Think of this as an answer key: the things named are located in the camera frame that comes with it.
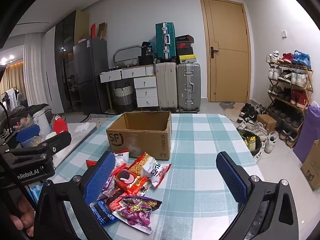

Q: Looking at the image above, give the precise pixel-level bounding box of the shoe rack with shoes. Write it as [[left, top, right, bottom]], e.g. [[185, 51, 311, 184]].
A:
[[265, 50, 313, 147]]

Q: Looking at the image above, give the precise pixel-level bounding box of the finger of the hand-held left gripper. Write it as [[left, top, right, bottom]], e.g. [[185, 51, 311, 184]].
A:
[[37, 131, 72, 156]]

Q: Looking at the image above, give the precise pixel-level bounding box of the purple candy packet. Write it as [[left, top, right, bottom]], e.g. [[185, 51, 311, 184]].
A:
[[112, 195, 162, 235]]

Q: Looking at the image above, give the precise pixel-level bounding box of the small plain cardboard box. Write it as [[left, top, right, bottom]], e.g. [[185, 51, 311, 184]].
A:
[[257, 114, 277, 133]]

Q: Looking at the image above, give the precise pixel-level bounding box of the oval mirror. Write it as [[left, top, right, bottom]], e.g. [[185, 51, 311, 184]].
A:
[[114, 45, 143, 68]]

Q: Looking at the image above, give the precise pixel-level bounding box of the red white snack packet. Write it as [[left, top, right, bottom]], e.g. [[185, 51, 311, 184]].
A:
[[106, 190, 130, 212]]

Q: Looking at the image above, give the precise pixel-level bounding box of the white curtain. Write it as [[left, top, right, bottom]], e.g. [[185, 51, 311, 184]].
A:
[[23, 32, 47, 105]]

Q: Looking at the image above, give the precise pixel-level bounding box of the black trash bin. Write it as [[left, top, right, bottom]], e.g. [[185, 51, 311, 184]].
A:
[[241, 129, 262, 158]]

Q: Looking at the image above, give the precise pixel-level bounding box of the person's left hand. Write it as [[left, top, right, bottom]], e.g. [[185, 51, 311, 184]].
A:
[[9, 194, 36, 237]]

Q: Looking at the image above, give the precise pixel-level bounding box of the black bag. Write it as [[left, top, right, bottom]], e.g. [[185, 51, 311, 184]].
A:
[[138, 41, 157, 65]]

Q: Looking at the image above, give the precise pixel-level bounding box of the printed cardboard box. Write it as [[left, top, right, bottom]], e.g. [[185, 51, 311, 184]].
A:
[[300, 140, 320, 192]]

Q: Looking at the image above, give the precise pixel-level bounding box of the woven laundry basket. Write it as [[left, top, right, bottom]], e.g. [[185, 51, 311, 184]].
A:
[[112, 82, 135, 113]]

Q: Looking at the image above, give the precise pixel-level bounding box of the wooden door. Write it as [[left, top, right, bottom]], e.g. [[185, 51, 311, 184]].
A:
[[200, 0, 252, 103]]

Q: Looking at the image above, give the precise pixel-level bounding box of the flat brown carton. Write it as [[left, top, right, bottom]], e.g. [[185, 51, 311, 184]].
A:
[[98, 22, 108, 40]]

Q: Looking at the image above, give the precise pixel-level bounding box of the patterned rug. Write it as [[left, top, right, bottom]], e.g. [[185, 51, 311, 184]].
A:
[[85, 113, 120, 123]]

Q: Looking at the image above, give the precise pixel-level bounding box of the small purple snack packet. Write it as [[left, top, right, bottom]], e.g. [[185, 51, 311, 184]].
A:
[[100, 175, 118, 198]]

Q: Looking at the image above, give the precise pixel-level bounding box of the dark cloth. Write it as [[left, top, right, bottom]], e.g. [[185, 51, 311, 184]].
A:
[[10, 104, 53, 125]]

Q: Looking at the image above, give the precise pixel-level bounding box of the silver suitcase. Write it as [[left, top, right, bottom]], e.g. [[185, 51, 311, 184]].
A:
[[176, 63, 202, 113]]

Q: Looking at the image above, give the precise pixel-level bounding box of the blue container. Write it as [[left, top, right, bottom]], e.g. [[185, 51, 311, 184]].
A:
[[15, 125, 40, 143]]

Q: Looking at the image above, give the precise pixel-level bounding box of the grey door mat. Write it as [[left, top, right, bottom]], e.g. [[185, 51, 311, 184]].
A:
[[219, 101, 244, 124]]

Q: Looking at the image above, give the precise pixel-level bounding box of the dark glass cabinet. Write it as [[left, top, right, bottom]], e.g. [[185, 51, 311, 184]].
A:
[[54, 10, 77, 113]]

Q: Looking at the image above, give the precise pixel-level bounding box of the purple bag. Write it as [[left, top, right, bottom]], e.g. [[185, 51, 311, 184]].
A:
[[293, 102, 320, 164]]

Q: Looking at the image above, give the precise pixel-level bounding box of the red cookie packet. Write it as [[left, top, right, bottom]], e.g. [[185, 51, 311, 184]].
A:
[[110, 164, 150, 197]]

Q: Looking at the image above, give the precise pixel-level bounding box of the blue cookie packet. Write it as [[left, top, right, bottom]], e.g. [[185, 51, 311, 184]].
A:
[[89, 199, 119, 227]]

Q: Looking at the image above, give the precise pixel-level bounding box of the brown cardboard box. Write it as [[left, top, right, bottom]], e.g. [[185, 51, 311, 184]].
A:
[[106, 111, 173, 161]]

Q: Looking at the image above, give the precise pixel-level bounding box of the pile of shoes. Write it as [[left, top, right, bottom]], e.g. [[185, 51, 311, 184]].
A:
[[236, 102, 279, 154]]

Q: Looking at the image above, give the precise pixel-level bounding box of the teal suitcase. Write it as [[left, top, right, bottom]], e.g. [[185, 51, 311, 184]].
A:
[[155, 22, 177, 61]]

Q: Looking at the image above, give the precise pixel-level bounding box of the white kettle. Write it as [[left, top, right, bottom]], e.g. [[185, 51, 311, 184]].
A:
[[32, 110, 52, 137]]

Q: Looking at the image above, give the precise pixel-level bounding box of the yellow black shoe box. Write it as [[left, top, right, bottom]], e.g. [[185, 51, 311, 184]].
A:
[[178, 54, 196, 63]]

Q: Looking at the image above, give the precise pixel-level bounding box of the small noodle snack packet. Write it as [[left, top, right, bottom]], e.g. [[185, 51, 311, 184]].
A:
[[114, 150, 130, 165]]

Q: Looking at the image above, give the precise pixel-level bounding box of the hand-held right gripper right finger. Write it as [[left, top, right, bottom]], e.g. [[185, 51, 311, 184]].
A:
[[215, 151, 300, 240]]

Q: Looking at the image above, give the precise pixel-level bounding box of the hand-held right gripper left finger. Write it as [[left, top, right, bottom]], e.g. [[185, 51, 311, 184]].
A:
[[34, 152, 117, 240]]

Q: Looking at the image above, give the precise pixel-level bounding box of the large white noodle snack packet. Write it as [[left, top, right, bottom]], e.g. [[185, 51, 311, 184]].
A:
[[129, 152, 172, 188]]

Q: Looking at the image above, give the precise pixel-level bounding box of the white drawer desk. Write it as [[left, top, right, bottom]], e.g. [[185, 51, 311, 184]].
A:
[[99, 65, 159, 109]]

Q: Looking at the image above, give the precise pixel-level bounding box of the grey refrigerator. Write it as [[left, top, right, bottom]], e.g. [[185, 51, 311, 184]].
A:
[[73, 38, 109, 115]]

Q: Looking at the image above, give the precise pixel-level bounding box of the beige suitcase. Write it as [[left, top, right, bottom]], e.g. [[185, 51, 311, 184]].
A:
[[155, 62, 178, 110]]

